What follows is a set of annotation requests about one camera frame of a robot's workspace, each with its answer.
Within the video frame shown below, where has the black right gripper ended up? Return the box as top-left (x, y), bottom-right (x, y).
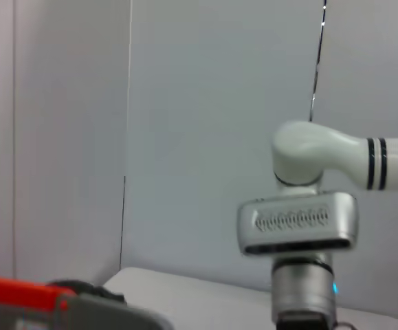
top-left (276, 309), bottom-right (339, 330)

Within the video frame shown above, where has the grey-green perforated storage bin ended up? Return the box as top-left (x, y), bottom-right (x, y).
top-left (0, 294), bottom-right (175, 330)

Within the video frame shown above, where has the glass pitcher with black lid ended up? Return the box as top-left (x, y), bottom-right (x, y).
top-left (47, 280), bottom-right (127, 305)

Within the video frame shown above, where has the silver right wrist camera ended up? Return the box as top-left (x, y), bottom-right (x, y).
top-left (236, 191), bottom-right (360, 258)

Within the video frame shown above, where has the thin black wall cable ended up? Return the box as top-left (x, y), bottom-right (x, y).
top-left (309, 0), bottom-right (327, 122)

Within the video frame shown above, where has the orange bin handle clip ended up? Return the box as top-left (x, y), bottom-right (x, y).
top-left (0, 274), bottom-right (76, 312)

